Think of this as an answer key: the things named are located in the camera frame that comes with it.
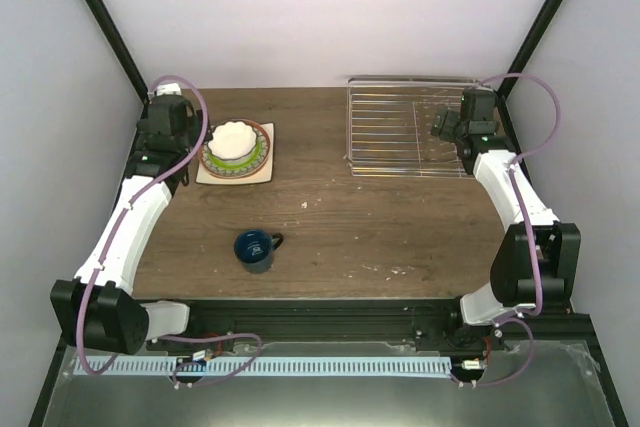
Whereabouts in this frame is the green plate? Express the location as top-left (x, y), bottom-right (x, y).
top-left (207, 141), bottom-right (262, 169)

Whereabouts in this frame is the left black frame post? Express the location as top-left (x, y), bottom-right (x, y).
top-left (84, 0), bottom-right (148, 104)

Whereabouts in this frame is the light blue slotted cable duct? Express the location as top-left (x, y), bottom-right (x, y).
top-left (105, 356), bottom-right (452, 379)

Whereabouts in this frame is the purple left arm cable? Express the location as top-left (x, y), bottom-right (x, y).
top-left (76, 75), bottom-right (263, 391)

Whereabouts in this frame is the right black frame post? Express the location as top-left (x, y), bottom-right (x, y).
top-left (497, 0), bottom-right (596, 98)

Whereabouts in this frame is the wire dish rack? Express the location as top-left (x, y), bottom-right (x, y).
top-left (346, 75), bottom-right (476, 179)

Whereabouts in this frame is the white scalloped bowl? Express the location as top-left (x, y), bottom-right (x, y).
top-left (207, 121), bottom-right (257, 160)

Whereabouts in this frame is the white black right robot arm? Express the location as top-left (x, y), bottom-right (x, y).
top-left (431, 87), bottom-right (581, 350)

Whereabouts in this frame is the square bird pattern plate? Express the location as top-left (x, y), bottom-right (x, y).
top-left (196, 119), bottom-right (275, 185)

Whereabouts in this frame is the floral orange rimmed plate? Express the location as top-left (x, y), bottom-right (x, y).
top-left (199, 119), bottom-right (271, 180)

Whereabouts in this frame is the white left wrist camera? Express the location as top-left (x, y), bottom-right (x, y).
top-left (153, 82), bottom-right (182, 97)

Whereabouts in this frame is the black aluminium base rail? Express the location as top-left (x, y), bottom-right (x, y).
top-left (59, 299), bottom-right (591, 348)

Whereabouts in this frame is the black frame post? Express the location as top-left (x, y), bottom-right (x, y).
top-left (84, 0), bottom-right (148, 104)
top-left (497, 0), bottom-right (596, 98)

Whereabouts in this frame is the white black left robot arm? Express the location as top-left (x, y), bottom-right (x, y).
top-left (50, 83), bottom-right (209, 354)

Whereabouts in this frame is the dark blue mug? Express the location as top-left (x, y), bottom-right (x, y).
top-left (233, 229), bottom-right (284, 274)

